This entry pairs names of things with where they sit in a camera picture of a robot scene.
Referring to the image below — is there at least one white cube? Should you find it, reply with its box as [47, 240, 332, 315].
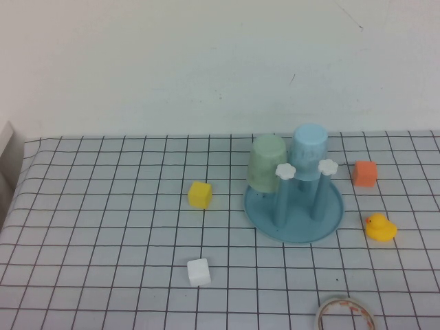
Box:
[186, 258, 211, 287]

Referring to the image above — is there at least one yellow rubber duck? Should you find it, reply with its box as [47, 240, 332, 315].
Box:
[364, 212, 399, 243]

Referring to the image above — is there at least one grey white side ledge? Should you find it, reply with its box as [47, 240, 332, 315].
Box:
[0, 120, 25, 228]

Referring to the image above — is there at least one orange cube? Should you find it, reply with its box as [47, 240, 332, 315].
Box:
[352, 160, 378, 188]

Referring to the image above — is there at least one blue cup stand with pegs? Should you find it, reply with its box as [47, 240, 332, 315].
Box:
[243, 159, 345, 245]

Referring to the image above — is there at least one yellow cube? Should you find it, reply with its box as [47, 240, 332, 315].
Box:
[187, 181, 212, 210]

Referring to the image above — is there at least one clear tape roll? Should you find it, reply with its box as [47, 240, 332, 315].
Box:
[315, 297, 378, 330]

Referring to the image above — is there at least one green plastic cup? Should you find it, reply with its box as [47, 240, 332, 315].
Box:
[245, 135, 288, 194]

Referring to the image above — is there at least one checkered grid tablecloth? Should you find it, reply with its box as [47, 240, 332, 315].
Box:
[0, 129, 440, 330]

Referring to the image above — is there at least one light blue plastic cup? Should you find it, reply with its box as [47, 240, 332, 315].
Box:
[287, 124, 329, 182]

